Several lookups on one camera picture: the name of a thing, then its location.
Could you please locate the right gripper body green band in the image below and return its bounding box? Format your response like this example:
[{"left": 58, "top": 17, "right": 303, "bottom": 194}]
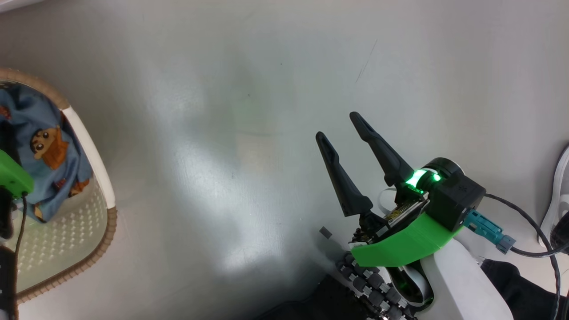
[{"left": 351, "top": 170, "right": 465, "bottom": 267}]

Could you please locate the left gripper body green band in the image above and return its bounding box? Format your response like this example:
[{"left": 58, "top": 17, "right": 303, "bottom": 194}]
[{"left": 0, "top": 149, "right": 34, "bottom": 240}]

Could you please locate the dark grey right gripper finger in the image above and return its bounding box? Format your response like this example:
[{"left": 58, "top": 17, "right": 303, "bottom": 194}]
[
  {"left": 349, "top": 112, "right": 414, "bottom": 187},
  {"left": 316, "top": 132, "right": 374, "bottom": 217}
]

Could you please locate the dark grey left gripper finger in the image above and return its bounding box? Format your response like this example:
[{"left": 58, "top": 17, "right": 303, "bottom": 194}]
[{"left": 0, "top": 120, "right": 19, "bottom": 164}]

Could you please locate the blue cartoon print garment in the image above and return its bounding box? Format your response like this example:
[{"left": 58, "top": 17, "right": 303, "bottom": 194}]
[{"left": 0, "top": 84, "right": 94, "bottom": 223}]

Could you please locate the grey roller omni wheel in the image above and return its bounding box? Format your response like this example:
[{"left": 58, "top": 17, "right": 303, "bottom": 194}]
[{"left": 336, "top": 251, "right": 418, "bottom": 320}]

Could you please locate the cream perforated laundry basket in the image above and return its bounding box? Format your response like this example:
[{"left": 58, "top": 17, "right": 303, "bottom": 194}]
[{"left": 0, "top": 68, "right": 118, "bottom": 305}]

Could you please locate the white sneaker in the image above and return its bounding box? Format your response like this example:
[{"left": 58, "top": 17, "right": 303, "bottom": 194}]
[{"left": 538, "top": 144, "right": 569, "bottom": 249}]

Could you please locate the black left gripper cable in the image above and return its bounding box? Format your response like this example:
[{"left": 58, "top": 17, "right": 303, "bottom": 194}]
[{"left": 12, "top": 196, "right": 28, "bottom": 276}]

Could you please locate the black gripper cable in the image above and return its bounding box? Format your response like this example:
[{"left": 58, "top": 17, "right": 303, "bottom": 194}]
[
  {"left": 485, "top": 193, "right": 569, "bottom": 320},
  {"left": 12, "top": 196, "right": 28, "bottom": 276}
]

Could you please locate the teal cable connector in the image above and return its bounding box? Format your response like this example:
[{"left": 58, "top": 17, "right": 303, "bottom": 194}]
[{"left": 462, "top": 209, "right": 516, "bottom": 254}]

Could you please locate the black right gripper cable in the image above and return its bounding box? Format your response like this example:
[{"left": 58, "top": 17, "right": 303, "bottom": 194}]
[{"left": 485, "top": 193, "right": 569, "bottom": 320}]

